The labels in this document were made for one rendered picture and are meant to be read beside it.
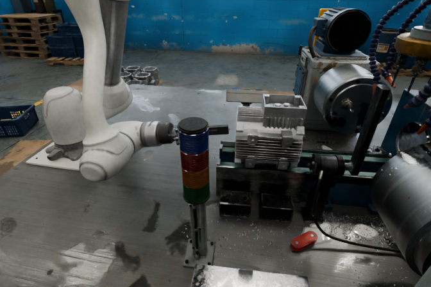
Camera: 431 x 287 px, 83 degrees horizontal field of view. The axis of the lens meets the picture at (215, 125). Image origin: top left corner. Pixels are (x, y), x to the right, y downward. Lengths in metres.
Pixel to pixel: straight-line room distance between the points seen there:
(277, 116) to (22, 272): 0.80
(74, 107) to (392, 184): 1.08
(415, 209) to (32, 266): 0.91
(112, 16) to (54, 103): 0.41
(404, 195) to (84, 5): 0.90
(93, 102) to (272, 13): 5.71
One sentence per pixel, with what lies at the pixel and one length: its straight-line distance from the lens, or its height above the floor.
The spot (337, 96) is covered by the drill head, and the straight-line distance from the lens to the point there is 1.04.
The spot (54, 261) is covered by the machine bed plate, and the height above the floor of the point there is 0.80.
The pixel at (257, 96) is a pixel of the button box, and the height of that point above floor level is 1.06.
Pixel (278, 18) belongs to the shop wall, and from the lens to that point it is 6.25.
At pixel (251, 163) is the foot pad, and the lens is 0.77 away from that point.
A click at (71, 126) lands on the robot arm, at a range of 1.16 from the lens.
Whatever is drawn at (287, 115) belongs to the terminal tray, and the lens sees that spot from 0.74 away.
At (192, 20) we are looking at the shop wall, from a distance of 6.49.
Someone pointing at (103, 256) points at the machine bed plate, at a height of 0.80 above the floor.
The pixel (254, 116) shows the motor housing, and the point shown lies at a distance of 0.76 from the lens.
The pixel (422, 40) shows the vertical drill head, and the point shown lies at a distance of 0.80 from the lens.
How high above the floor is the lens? 1.45
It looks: 30 degrees down
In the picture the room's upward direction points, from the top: straight up
